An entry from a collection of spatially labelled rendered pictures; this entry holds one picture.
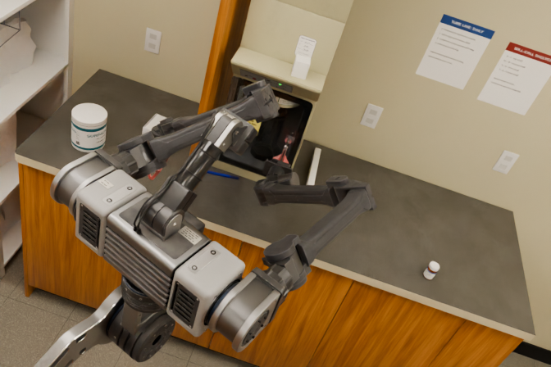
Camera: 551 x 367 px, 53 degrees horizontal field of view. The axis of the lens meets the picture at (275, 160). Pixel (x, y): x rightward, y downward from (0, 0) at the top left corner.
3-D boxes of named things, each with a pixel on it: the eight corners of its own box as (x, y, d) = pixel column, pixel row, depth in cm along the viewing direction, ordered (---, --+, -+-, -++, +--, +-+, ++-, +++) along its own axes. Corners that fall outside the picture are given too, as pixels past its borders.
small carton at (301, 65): (291, 69, 191) (296, 53, 187) (306, 72, 192) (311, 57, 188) (290, 75, 187) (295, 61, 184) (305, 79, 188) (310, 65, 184)
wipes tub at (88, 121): (80, 128, 227) (82, 98, 218) (111, 138, 227) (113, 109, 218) (64, 146, 217) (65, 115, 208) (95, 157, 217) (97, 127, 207)
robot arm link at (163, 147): (270, 79, 145) (285, 115, 148) (266, 78, 159) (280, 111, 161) (113, 148, 144) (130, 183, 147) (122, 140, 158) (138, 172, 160)
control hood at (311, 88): (234, 70, 201) (239, 45, 194) (318, 98, 200) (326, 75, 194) (224, 84, 192) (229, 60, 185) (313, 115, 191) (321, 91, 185)
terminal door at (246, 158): (215, 158, 226) (234, 75, 202) (285, 183, 226) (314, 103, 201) (214, 159, 226) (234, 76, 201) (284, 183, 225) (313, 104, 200)
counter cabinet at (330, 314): (91, 206, 320) (98, 75, 265) (428, 324, 317) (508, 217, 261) (25, 296, 268) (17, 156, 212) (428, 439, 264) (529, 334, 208)
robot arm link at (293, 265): (280, 269, 125) (289, 288, 126) (304, 245, 132) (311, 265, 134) (251, 268, 131) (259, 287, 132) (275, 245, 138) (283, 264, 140)
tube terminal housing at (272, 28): (228, 133, 249) (269, -32, 202) (296, 156, 249) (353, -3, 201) (211, 165, 230) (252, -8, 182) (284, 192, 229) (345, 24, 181)
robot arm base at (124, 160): (91, 184, 144) (93, 149, 136) (116, 171, 150) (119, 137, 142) (115, 202, 141) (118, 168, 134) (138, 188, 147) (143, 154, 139)
